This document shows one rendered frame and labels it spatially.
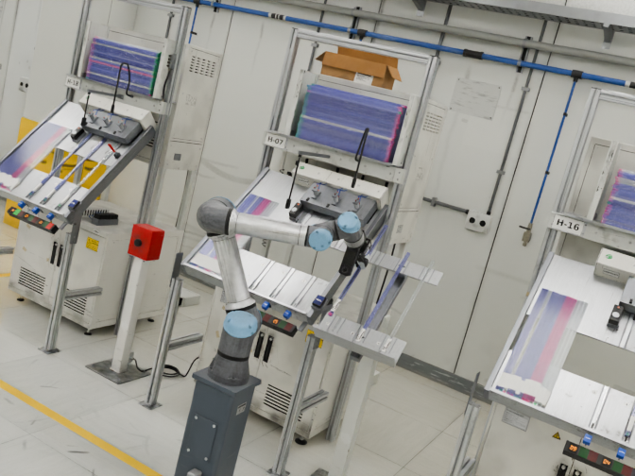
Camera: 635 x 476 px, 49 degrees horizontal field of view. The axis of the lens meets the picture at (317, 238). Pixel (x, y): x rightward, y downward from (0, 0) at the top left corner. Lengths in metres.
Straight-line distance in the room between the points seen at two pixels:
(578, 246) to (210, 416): 1.69
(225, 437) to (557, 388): 1.20
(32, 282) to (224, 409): 2.18
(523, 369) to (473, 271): 2.01
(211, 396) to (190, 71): 2.19
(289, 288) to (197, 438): 0.79
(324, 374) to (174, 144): 1.68
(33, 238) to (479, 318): 2.79
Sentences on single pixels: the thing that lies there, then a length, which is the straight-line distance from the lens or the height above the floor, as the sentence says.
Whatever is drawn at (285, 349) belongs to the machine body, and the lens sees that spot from 3.36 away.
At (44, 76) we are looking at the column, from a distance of 6.13.
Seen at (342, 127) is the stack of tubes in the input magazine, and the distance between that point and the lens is 3.33.
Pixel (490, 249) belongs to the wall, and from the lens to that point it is 4.64.
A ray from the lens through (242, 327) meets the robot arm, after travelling 2.46.
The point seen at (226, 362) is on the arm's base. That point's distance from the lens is 2.51.
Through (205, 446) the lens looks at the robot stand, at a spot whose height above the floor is 0.31.
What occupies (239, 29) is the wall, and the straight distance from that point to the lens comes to 5.59.
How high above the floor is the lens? 1.54
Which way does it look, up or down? 10 degrees down
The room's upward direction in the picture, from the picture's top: 14 degrees clockwise
